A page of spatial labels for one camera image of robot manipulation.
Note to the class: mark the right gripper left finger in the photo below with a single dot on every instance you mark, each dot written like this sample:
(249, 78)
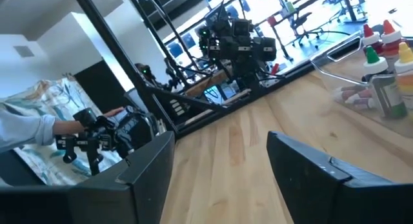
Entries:
(129, 191)

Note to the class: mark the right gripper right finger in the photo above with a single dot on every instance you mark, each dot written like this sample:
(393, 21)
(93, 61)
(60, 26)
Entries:
(316, 185)

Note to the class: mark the small dropper bottle red-black label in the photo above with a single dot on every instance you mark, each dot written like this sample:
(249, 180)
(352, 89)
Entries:
(366, 105)

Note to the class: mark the small blue dropper bottle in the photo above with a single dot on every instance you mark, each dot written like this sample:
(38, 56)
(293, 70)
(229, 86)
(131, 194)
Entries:
(359, 98)

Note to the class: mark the dark red bottle red tip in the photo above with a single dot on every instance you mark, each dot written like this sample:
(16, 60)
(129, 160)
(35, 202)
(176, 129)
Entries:
(368, 32)

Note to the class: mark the green bottle green tip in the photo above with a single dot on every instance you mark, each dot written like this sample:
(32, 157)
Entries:
(374, 64)

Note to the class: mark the red-orange bottle orange tip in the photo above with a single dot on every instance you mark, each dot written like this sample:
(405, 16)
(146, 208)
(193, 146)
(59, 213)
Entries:
(388, 28)

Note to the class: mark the orange bottle yellow tip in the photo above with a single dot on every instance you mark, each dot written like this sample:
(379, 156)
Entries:
(405, 66)

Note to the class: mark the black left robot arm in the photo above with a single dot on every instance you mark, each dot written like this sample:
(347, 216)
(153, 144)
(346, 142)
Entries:
(240, 69)

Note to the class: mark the black background robot arm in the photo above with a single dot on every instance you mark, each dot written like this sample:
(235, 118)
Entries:
(146, 72)

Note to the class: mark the small red object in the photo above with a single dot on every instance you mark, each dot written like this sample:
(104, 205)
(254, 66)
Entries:
(275, 69)

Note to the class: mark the black office chair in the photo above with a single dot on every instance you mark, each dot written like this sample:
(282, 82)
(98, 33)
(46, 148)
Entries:
(301, 20)

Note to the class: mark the person's hand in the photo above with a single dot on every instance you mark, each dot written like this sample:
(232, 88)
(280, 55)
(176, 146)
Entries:
(113, 112)

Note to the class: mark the clear plastic bin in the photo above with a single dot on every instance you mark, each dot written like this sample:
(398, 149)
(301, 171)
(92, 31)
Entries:
(355, 114)

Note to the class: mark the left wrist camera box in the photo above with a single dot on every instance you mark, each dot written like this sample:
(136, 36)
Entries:
(242, 27)

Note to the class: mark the black aluminium table frame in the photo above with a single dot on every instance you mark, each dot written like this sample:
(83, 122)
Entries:
(111, 40)

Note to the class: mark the grey wall vent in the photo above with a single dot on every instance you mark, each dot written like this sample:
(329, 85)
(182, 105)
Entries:
(23, 51)

